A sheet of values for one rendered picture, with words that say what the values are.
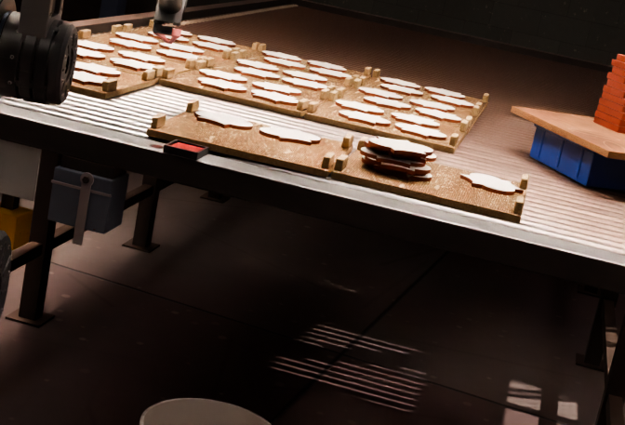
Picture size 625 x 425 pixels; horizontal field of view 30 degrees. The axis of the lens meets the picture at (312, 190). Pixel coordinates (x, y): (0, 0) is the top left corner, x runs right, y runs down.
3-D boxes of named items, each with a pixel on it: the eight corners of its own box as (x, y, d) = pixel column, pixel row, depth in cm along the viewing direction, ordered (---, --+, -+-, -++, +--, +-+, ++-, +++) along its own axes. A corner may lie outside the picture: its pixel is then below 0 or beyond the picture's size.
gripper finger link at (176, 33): (185, 29, 292) (184, 6, 284) (180, 52, 289) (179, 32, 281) (159, 24, 292) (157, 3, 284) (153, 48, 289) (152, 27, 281)
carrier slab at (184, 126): (326, 178, 249) (327, 170, 249) (145, 135, 255) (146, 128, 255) (352, 151, 283) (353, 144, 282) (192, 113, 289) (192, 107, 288)
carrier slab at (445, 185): (519, 223, 243) (521, 216, 242) (330, 178, 250) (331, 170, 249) (525, 191, 276) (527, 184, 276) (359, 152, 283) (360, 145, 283)
